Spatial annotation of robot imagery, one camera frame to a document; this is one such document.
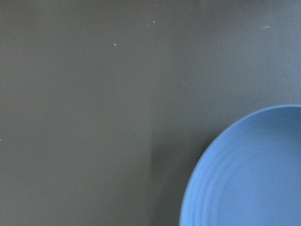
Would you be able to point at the blue round plate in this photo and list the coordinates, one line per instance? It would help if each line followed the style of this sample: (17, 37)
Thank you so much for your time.
(250, 175)

